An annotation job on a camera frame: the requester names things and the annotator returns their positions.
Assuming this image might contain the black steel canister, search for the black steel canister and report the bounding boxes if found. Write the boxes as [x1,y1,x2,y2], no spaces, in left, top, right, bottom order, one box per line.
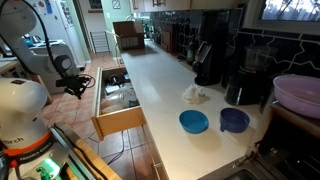
[109,75,122,86]

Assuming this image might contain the black floor cable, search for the black floor cable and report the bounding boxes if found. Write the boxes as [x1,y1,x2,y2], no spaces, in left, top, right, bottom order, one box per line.
[106,129,126,166]

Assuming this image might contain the clear plastic bag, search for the clear plastic bag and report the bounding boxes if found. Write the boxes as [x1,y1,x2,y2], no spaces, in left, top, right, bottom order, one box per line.
[117,83,140,108]

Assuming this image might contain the silver drawer bar handle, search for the silver drawer bar handle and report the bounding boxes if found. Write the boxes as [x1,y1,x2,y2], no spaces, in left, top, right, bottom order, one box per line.
[151,161,163,180]

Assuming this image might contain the wooden upper cabinets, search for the wooden upper cabinets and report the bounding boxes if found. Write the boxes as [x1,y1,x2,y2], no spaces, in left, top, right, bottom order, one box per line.
[131,0,248,14]

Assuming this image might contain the black base cable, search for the black base cable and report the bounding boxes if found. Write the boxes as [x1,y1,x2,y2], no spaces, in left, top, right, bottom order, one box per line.
[53,123,108,180]

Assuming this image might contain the white gate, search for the white gate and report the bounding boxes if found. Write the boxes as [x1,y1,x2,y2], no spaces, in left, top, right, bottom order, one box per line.
[89,30,111,54]

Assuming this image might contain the light blue bowl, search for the light blue bowl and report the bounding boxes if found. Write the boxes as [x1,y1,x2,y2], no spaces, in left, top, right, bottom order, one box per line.
[178,109,210,135]

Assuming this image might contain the black coffee maker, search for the black coffee maker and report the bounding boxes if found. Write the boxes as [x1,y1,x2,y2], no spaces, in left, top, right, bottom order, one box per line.
[193,9,234,87]

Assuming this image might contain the wooden cutting board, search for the wooden cutting board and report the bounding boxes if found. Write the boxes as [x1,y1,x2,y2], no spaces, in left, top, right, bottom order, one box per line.
[160,28,175,53]

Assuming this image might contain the wooden drawer front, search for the wooden drawer front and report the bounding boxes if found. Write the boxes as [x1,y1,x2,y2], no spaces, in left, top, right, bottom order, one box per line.
[142,124,170,180]

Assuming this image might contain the white refrigerator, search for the white refrigerator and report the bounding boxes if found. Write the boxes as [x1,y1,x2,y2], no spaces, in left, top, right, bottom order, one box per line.
[29,0,88,64]

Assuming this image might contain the white crumpled paper towel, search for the white crumpled paper towel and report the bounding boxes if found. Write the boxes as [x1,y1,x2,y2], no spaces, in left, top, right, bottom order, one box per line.
[182,83,208,104]

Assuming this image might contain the wooden drawer with contents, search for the wooden drawer with contents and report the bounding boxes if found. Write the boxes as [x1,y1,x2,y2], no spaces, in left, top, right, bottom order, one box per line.
[90,66,148,142]

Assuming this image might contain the window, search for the window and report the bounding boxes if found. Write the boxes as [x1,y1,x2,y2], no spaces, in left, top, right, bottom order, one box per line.
[244,0,320,35]

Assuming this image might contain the purple bowl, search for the purple bowl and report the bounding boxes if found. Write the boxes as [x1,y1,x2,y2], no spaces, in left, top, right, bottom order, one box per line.
[272,73,320,120]

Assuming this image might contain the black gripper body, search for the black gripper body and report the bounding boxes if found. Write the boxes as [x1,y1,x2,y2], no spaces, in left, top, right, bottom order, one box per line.
[55,75,89,92]

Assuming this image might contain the brown cardboard box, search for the brown cardboard box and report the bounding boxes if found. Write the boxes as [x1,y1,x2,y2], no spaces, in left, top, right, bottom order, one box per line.
[112,20,146,52]

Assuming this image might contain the dark bottle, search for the dark bottle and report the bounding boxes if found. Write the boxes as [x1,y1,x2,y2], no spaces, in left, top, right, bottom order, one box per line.
[186,33,198,66]

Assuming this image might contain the wooden base platform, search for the wooden base platform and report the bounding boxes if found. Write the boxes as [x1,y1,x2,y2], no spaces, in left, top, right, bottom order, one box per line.
[63,138,123,180]

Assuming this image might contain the dark blue cup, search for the dark blue cup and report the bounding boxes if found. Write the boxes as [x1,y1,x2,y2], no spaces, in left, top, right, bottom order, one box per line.
[219,107,251,134]

